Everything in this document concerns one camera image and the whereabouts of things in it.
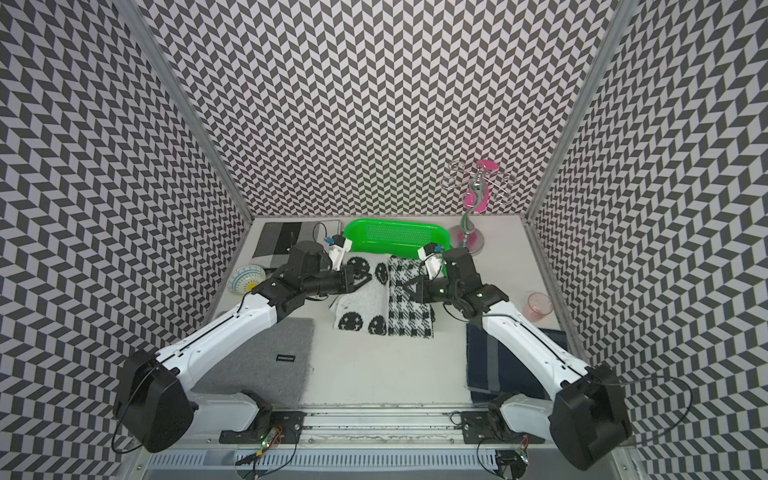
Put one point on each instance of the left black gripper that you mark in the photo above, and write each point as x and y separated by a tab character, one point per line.
348	279

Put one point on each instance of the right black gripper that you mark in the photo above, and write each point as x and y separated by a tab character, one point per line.
422	288

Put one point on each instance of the smiley checkered scarf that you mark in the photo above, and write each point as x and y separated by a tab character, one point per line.
382	307

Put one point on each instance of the green plastic basket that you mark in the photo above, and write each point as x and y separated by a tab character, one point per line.
398	238

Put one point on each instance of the navy striped scarf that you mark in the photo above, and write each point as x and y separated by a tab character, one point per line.
493	370

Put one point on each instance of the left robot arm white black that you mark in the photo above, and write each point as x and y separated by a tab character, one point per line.
153	400

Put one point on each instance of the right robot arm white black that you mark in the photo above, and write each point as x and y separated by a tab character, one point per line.
584	413

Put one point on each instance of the black grey block scarf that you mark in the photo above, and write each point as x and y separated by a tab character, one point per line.
277	238

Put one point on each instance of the patterned small bowl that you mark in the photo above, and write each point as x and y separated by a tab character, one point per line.
245	278

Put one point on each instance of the pink plastic cup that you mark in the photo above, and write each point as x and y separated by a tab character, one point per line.
537	307

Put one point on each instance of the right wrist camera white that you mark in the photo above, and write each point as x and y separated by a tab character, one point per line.
429	250

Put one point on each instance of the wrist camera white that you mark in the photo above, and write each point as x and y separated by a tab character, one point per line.
429	250
339	246

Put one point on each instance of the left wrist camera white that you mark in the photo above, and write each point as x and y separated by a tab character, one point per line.
339	246

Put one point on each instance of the aluminium front rail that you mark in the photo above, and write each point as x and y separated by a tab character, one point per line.
377	425

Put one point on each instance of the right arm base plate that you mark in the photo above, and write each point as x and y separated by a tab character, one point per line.
477	425

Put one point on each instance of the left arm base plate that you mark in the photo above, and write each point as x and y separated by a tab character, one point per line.
289	425

